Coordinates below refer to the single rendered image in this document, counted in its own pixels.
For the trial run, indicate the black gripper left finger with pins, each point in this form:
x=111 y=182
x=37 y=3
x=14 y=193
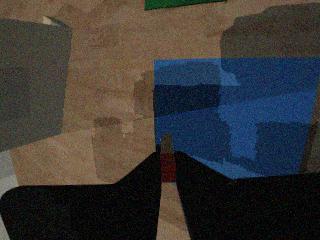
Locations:
x=126 y=210

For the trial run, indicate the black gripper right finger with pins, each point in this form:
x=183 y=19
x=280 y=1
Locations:
x=216 y=207

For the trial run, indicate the green flat rectangle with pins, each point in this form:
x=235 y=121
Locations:
x=155 y=4

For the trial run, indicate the blue square mat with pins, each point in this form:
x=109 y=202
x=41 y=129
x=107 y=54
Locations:
x=242 y=117

